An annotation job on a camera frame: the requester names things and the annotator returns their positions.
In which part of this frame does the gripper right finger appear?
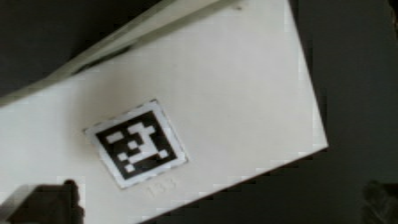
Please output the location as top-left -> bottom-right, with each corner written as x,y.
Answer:
361,181 -> 398,224

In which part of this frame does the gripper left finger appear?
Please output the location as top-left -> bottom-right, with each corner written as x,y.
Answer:
4,179 -> 86,224

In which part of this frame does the small white cabinet block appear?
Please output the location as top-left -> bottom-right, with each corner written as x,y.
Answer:
0,0 -> 327,224

